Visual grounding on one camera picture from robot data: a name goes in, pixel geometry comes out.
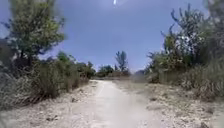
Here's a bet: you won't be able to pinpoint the slender distant tree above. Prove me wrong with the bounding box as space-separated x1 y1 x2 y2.
114 50 130 76

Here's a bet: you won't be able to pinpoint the pale gravel path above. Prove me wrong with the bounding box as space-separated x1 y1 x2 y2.
0 79 224 128

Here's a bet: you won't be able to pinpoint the row of green bushes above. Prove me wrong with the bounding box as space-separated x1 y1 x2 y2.
0 38 98 111

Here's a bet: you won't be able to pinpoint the dry grass verge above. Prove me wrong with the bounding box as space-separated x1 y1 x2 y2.
0 79 100 128
114 78 224 128

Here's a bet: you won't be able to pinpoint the dense green trees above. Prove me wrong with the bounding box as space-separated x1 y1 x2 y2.
143 0 224 101

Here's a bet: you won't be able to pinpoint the tall green pine tree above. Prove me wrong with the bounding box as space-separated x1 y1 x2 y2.
1 0 66 69

